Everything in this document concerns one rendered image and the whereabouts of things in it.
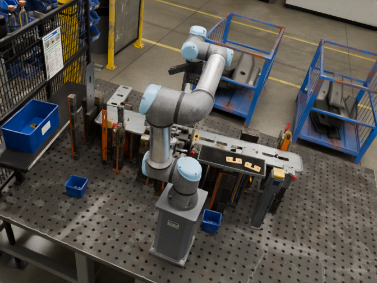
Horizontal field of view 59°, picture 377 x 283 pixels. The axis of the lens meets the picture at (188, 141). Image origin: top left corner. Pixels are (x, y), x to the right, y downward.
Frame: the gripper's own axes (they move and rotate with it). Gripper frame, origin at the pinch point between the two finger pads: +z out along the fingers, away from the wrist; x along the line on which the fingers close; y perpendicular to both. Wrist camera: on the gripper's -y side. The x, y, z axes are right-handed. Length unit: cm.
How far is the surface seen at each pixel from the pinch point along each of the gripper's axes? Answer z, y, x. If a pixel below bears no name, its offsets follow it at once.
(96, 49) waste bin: 138, -175, 293
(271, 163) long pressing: 44, 61, 16
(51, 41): 5, -91, 34
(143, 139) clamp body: 37.7, -19.3, 1.5
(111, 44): 109, -140, 263
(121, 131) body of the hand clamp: 39, -34, 6
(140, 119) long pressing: 44, -29, 29
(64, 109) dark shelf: 41, -76, 15
